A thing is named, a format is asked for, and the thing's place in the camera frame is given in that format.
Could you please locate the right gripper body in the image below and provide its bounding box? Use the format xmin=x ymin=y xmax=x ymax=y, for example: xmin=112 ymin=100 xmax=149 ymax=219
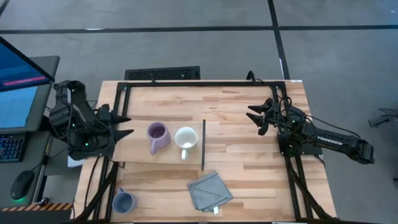
xmin=257 ymin=98 xmax=289 ymax=136

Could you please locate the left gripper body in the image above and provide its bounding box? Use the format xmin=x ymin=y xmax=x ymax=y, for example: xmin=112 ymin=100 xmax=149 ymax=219
xmin=95 ymin=104 xmax=118 ymax=147

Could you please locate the lilac ribbed mug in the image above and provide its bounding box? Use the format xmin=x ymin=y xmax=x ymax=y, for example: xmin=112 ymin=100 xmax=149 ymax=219
xmin=146 ymin=121 xmax=171 ymax=156

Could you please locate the wooden shelf with black legs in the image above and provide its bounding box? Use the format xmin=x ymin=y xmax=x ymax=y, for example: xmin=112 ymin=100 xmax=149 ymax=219
xmin=112 ymin=119 xmax=206 ymax=171

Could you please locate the blue-grey mug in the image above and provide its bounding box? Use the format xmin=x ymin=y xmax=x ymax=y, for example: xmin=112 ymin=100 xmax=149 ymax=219
xmin=111 ymin=187 xmax=137 ymax=215

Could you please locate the grey desk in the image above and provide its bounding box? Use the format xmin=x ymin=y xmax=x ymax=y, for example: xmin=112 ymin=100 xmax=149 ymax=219
xmin=0 ymin=130 xmax=52 ymax=218

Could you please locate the grey folded cloth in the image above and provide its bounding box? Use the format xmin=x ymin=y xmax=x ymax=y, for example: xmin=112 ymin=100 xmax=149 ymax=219
xmin=187 ymin=170 xmax=234 ymax=215

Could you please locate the grey-framed monitor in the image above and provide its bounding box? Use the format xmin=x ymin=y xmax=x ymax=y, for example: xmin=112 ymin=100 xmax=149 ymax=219
xmin=0 ymin=55 xmax=60 ymax=134

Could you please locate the black keyboard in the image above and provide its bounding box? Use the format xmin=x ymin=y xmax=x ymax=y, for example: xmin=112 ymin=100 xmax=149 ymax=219
xmin=0 ymin=133 xmax=27 ymax=163

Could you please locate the black-framed blue screen monitor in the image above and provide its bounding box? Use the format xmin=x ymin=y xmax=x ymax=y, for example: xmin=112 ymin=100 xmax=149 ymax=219
xmin=0 ymin=36 xmax=56 ymax=93

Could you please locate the black computer mouse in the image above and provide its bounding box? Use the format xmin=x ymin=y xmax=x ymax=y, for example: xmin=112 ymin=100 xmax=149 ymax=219
xmin=10 ymin=170 xmax=35 ymax=201

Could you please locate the yellow-black hazard tape strip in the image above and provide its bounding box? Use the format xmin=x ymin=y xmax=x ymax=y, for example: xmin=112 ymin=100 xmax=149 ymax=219
xmin=0 ymin=202 xmax=74 ymax=212

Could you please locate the black metal table frame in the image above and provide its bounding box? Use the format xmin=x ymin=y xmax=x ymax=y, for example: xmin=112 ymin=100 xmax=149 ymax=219
xmin=74 ymin=80 xmax=338 ymax=223

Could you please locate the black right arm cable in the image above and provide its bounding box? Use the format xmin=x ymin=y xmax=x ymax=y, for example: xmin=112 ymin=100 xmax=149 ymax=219
xmin=306 ymin=113 xmax=361 ymax=141

